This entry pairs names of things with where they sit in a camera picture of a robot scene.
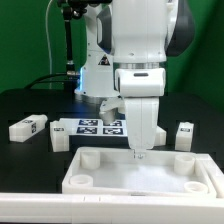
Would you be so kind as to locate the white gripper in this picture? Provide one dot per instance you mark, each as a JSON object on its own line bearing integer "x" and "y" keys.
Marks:
{"x": 140, "y": 90}

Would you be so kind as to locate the white desk top tray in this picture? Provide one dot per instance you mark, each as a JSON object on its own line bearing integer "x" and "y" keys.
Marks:
{"x": 112, "y": 171}

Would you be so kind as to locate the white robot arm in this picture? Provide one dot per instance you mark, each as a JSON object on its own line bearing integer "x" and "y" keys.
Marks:
{"x": 127, "y": 42}

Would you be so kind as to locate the white sheet with markers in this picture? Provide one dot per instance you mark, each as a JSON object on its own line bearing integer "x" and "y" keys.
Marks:
{"x": 94, "y": 127}

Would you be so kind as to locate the white front fence bar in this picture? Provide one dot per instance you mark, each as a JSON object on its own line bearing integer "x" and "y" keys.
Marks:
{"x": 86, "y": 209}

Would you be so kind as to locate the white fence bar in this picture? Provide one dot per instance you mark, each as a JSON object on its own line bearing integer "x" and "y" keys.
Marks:
{"x": 214, "y": 172}
{"x": 86, "y": 209}

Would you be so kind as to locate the white right fence bar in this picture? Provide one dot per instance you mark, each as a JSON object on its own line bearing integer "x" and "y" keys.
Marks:
{"x": 214, "y": 172}

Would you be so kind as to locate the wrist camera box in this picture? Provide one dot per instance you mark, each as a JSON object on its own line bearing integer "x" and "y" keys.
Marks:
{"x": 109, "y": 107}

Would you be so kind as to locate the black camera stand pole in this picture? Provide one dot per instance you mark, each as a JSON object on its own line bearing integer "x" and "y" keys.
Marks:
{"x": 71, "y": 9}

